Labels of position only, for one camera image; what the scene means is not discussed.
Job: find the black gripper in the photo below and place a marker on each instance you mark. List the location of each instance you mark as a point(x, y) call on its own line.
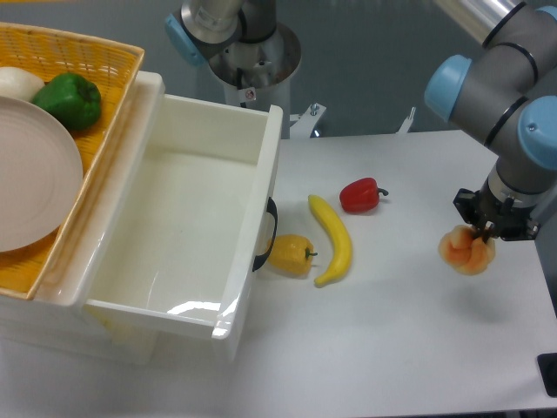
point(491, 218)

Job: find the round knotted bread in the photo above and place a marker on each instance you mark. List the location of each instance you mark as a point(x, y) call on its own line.
point(464, 252)

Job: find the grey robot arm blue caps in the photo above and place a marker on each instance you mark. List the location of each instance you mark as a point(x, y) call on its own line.
point(487, 99)

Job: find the upper white drawer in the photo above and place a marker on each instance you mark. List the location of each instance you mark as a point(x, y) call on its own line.
point(180, 258)

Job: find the white drawer cabinet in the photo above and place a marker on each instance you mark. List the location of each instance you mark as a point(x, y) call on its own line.
point(58, 317)

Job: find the white round bun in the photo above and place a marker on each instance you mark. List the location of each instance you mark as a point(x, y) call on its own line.
point(19, 84)

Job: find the red bell pepper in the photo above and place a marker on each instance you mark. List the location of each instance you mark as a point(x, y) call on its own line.
point(361, 196)

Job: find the yellow banana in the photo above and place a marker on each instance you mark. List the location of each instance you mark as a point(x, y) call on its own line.
point(341, 241)

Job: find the black object at table edge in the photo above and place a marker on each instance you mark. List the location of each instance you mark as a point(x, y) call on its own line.
point(547, 364)

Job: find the yellow bell pepper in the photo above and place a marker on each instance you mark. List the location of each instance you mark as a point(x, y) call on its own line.
point(292, 254)

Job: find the yellow woven basket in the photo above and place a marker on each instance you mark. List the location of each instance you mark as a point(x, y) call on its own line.
point(112, 67)

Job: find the green bell pepper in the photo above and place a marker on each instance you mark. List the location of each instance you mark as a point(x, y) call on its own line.
point(72, 100)

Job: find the pink plate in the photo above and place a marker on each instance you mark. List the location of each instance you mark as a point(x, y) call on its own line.
point(41, 174)

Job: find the white table bracket right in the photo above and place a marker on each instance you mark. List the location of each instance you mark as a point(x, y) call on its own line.
point(407, 122)

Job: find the white table bracket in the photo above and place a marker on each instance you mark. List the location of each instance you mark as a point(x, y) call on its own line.
point(407, 122)
point(306, 125)

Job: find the white table bracket left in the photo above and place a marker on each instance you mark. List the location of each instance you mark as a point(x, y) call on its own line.
point(306, 125)

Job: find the black drawer handle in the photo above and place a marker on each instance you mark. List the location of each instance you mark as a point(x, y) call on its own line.
point(268, 241)

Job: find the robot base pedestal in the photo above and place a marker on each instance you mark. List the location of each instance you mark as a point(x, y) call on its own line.
point(247, 49)

